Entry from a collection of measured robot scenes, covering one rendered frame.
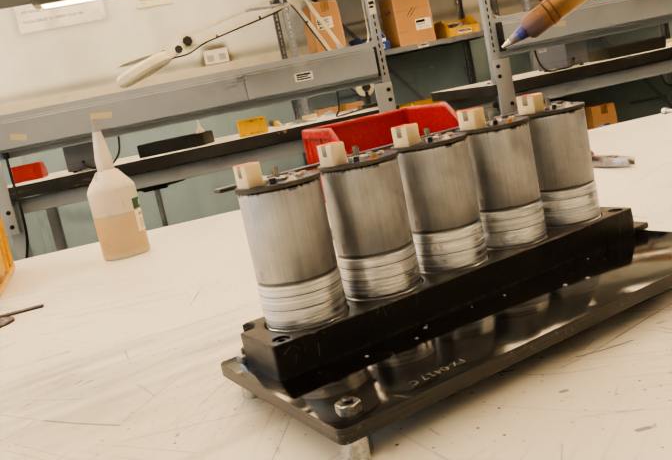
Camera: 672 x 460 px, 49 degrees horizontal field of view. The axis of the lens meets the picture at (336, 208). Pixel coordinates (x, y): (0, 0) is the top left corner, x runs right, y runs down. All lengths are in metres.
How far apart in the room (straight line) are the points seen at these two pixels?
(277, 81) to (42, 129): 0.76
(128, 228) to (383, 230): 0.34
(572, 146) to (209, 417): 0.15
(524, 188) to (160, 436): 0.14
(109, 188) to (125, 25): 4.13
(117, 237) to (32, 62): 4.18
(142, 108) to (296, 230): 2.28
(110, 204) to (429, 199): 0.34
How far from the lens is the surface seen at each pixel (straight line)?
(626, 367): 0.21
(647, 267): 0.25
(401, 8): 4.41
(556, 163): 0.27
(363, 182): 0.21
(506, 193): 0.25
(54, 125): 2.51
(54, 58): 4.69
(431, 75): 4.85
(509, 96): 2.74
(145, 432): 0.23
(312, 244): 0.20
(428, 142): 0.23
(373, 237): 0.22
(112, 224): 0.54
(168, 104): 2.48
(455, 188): 0.23
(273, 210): 0.20
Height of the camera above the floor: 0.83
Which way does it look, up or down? 9 degrees down
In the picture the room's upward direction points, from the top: 12 degrees counter-clockwise
